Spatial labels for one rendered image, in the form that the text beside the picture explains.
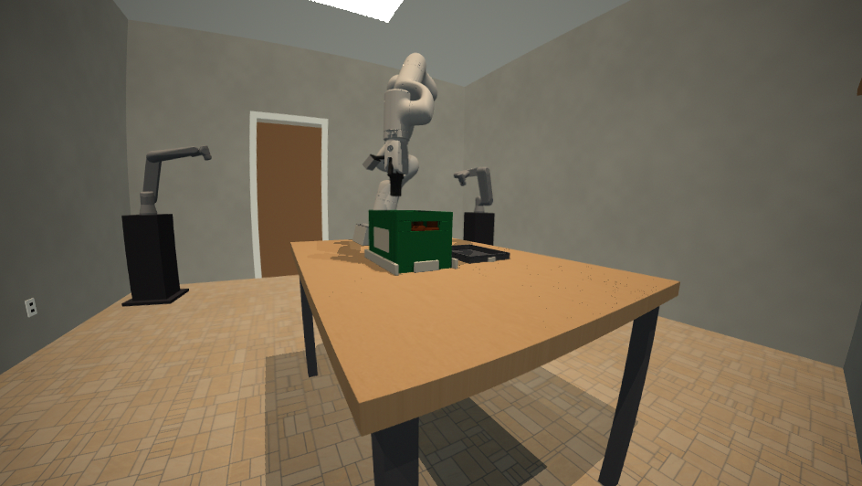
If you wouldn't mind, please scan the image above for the green crate with dividers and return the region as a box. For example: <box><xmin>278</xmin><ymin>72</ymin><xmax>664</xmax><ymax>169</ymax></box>
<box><xmin>369</xmin><ymin>210</ymin><xmax>453</xmax><ymax>273</ymax></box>

